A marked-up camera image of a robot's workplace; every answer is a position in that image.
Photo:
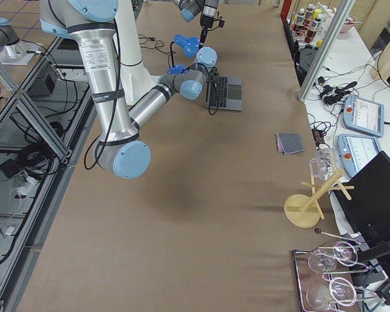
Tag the lower teach pendant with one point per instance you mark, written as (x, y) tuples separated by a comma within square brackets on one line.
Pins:
[(356, 151)]

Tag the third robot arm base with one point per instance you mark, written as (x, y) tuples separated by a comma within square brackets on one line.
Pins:
[(12, 50)]

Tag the lower wine glass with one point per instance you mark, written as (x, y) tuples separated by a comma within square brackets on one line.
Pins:
[(335, 295)]

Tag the aluminium frame post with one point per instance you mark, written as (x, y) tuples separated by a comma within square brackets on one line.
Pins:
[(333, 30)]

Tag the small black box device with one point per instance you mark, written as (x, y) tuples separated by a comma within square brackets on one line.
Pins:
[(318, 136)]

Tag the upper teach pendant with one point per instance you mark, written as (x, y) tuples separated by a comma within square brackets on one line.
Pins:
[(364, 116)]

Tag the bottle rack with bottles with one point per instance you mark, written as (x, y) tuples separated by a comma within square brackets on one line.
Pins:
[(309, 21)]

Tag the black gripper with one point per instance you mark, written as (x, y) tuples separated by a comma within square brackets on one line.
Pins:
[(205, 21)]

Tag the metal wire glass rack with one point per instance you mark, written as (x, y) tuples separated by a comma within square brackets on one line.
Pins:
[(361, 275)]

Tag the blue desk lamp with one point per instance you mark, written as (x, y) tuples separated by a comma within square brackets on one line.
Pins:
[(190, 47)]

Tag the wine glass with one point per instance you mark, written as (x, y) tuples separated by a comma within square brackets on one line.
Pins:
[(335, 295), (325, 259)]

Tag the wooden mug tree stand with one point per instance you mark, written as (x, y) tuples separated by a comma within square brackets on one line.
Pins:
[(304, 211)]

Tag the clear glass mug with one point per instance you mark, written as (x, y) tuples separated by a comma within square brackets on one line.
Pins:
[(325, 162)]

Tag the upper wine glass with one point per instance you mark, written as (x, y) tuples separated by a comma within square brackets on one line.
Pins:
[(325, 259)]

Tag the grey laptop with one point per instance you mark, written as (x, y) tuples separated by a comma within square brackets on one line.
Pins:
[(225, 95)]

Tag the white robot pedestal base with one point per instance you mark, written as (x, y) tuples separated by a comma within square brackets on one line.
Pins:
[(136, 79)]

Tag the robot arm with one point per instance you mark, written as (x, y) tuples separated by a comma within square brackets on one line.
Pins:
[(123, 91), (207, 10)]

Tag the folded grey cloth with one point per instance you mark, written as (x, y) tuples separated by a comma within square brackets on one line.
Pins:
[(289, 143)]

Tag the black monitor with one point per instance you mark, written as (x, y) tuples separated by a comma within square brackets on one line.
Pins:
[(368, 212)]

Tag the teach pendant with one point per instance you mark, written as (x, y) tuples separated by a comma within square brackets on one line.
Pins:
[(364, 116), (356, 151)]

